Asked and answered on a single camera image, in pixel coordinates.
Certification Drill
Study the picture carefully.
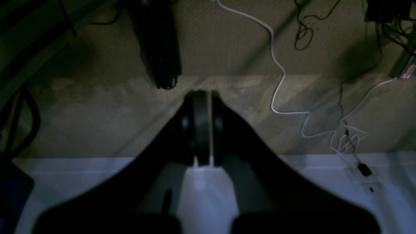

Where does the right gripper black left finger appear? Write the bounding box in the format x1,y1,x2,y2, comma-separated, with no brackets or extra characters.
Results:
34,91,196,234

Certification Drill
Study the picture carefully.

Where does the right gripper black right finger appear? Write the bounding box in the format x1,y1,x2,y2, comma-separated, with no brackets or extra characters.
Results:
211,91,381,234

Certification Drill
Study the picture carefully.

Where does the white cable on floor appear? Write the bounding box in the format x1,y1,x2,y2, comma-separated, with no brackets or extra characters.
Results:
208,0,398,156

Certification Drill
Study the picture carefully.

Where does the black thin cable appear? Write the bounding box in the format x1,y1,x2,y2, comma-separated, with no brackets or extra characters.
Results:
293,0,342,51

